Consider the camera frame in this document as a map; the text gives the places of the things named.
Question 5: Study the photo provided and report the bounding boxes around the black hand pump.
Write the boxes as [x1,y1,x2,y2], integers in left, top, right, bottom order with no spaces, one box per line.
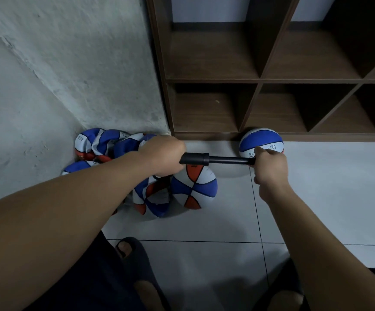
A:
[179,152,257,167]

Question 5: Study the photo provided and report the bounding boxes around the person's right forearm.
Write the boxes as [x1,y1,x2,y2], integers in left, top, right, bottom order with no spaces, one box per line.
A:
[262,184,375,311]

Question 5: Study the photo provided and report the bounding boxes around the person's left forearm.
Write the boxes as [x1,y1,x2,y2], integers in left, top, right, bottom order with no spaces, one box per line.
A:
[0,154,156,311]

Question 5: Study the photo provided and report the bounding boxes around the brown wooden cubby shelf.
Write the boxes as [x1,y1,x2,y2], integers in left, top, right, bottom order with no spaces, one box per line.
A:
[145,0,375,142]

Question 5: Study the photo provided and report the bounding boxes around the black sandal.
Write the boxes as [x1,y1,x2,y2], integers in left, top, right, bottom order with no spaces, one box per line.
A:
[254,257,306,311]
[114,236,174,311]

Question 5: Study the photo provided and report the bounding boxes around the person's left foot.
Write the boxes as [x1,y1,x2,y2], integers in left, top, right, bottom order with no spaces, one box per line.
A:
[118,241,168,311]

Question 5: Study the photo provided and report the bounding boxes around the person's right hand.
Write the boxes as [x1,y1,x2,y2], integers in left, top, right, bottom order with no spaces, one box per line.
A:
[253,147,292,204]

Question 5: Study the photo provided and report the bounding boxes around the person's left hand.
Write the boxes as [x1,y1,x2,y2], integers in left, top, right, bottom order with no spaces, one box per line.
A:
[136,134,187,178]

